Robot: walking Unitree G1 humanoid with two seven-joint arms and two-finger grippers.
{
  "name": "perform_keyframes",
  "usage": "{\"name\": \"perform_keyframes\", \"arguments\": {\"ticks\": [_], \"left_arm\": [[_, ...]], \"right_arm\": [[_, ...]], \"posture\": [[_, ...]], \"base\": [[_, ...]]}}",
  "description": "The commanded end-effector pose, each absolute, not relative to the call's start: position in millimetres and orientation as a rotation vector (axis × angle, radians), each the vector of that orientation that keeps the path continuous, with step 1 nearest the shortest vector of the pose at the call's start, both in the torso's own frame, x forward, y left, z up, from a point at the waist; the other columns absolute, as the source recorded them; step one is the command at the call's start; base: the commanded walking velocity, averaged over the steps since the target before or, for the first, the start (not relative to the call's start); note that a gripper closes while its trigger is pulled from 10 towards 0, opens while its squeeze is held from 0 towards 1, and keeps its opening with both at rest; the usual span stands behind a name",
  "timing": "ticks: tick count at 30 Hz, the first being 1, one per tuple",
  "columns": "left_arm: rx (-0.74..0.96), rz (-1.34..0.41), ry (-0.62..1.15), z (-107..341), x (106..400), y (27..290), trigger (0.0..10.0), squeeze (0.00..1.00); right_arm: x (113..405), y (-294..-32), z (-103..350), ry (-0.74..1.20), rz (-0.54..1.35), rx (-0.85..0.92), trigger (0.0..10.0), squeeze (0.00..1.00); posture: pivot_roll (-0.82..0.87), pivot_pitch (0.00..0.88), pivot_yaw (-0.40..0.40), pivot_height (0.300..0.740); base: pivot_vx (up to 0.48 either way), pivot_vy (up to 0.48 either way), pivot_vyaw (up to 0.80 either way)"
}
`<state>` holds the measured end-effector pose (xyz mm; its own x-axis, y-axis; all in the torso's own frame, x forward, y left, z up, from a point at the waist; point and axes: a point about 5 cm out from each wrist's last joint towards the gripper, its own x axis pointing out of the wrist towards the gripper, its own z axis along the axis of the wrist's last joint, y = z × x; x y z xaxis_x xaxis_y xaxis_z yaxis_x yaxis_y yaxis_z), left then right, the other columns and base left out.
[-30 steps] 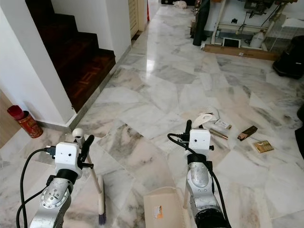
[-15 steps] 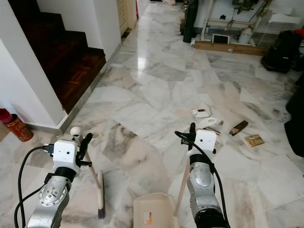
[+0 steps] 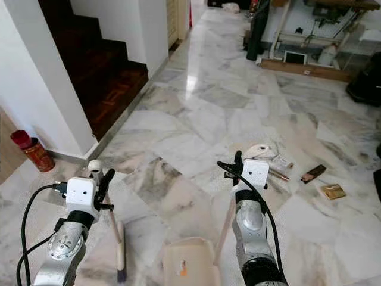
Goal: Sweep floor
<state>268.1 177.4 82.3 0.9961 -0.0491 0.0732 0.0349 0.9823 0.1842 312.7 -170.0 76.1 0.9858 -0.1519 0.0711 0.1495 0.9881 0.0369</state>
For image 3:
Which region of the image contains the white plastic jug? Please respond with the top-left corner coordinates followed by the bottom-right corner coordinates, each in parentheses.
top-left (320, 43), bottom-right (339, 66)

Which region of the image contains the light wooden cabinet panel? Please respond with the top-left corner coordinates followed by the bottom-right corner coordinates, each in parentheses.
top-left (0, 107), bottom-right (27, 184)

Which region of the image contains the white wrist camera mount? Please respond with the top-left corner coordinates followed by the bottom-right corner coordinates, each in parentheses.
top-left (241, 158), bottom-right (270, 190)
top-left (65, 176), bottom-right (98, 215)

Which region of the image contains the tall black case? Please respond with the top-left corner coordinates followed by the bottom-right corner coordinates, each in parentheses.
top-left (245, 0), bottom-right (271, 62)

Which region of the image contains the long flat cardboard box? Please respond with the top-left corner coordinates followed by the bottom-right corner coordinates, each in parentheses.
top-left (259, 58), bottom-right (353, 83)

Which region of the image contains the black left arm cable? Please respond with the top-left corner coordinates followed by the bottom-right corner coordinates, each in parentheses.
top-left (16, 182), bottom-right (69, 286)

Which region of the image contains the beige broom with round knob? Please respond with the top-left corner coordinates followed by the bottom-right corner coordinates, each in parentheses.
top-left (87, 159), bottom-right (127, 284)

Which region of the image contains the red cylindrical can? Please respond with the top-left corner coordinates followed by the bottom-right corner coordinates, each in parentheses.
top-left (10, 130), bottom-right (56, 173)

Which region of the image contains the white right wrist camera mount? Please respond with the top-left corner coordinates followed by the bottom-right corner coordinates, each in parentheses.
top-left (241, 158), bottom-right (270, 190)

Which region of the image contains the dark brown snack wrapper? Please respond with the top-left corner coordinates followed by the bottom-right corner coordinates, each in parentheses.
top-left (301, 164), bottom-right (327, 184)

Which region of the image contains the beige long-handled dustpan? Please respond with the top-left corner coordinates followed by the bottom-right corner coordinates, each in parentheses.
top-left (162, 143), bottom-right (276, 286)

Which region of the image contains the white framed tablet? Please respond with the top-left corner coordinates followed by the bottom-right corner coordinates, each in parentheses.
top-left (283, 51), bottom-right (308, 65)

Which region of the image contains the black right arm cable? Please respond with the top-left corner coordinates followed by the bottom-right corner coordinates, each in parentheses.
top-left (217, 161), bottom-right (285, 275)

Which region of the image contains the light wooden door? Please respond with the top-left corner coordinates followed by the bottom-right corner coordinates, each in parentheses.
top-left (167, 0), bottom-right (191, 48)

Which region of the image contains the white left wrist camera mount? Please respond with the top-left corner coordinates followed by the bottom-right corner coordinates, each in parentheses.
top-left (65, 176), bottom-right (98, 215)

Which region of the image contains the dark wooden staircase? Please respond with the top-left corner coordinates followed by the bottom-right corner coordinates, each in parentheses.
top-left (39, 0), bottom-right (149, 142)

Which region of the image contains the white workbench frame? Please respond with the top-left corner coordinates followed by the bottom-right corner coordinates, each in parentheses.
top-left (261, 0), bottom-right (381, 65)

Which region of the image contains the small white carton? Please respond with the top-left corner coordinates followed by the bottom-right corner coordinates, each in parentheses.
top-left (273, 155), bottom-right (294, 170)

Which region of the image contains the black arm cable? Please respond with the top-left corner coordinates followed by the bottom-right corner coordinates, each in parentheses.
top-left (217, 161), bottom-right (285, 275)
top-left (16, 182), bottom-right (69, 286)

